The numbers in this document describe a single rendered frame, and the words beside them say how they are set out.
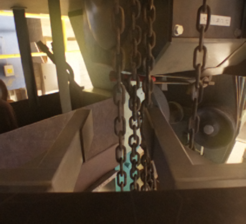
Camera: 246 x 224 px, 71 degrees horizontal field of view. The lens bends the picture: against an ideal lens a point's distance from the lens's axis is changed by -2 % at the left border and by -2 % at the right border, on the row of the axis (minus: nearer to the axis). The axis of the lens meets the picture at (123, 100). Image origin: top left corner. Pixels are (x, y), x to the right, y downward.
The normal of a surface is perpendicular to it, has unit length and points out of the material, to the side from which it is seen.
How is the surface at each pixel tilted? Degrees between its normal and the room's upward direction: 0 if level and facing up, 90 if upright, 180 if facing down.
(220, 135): 94
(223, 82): 90
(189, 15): 90
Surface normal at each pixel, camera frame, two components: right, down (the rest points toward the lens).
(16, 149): 0.75, 0.18
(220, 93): -0.65, 0.24
